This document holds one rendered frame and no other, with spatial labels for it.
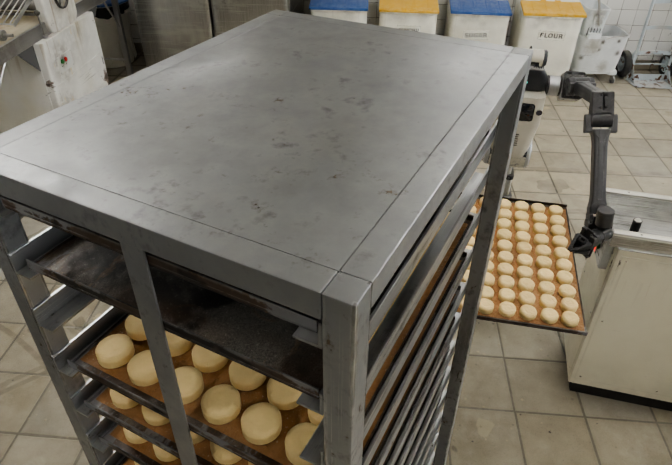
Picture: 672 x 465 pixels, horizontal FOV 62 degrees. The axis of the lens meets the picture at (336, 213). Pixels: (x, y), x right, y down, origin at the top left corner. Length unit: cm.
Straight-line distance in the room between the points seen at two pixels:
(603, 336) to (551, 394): 41
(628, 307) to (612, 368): 35
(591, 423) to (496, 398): 40
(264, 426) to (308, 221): 31
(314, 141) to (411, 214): 17
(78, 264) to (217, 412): 25
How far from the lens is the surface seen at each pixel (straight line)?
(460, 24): 546
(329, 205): 52
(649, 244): 229
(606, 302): 244
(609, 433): 278
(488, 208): 107
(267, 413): 74
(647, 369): 272
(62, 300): 84
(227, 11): 532
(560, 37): 566
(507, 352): 291
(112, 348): 86
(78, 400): 95
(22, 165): 66
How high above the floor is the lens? 211
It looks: 35 degrees down
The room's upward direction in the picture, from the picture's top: straight up
